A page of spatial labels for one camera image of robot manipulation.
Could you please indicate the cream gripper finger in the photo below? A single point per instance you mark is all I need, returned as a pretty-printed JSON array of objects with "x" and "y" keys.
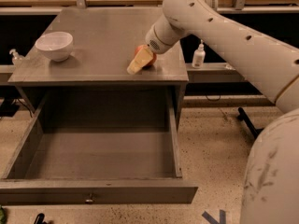
[{"x": 141, "y": 59}]

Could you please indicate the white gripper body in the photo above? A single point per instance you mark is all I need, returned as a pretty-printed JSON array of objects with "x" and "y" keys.
[{"x": 154, "y": 41}]

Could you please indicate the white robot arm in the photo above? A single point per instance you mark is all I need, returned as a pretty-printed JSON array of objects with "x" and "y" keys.
[{"x": 271, "y": 186}]

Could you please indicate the red apple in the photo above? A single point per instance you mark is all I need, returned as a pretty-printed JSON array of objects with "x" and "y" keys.
[{"x": 140, "y": 47}]

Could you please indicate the clear pump sanitizer bottle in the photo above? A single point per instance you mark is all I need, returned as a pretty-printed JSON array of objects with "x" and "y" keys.
[{"x": 16, "y": 57}]

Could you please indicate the white ceramic bowl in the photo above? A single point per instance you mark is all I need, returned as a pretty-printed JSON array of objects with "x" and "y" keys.
[{"x": 56, "y": 46}]

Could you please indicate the grey cabinet counter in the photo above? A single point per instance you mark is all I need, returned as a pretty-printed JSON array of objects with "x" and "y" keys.
[{"x": 92, "y": 88}]

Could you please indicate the metal drawer knob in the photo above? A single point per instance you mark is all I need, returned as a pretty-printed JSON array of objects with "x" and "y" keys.
[{"x": 89, "y": 200}]

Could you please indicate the black rolling stand base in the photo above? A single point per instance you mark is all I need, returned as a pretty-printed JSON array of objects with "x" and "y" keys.
[{"x": 242, "y": 116}]

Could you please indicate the white pump lotion bottle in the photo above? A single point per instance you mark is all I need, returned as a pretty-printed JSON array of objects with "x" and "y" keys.
[{"x": 199, "y": 56}]

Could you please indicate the open grey top drawer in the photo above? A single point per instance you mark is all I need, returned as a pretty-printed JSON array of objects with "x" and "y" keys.
[{"x": 57, "y": 166}]

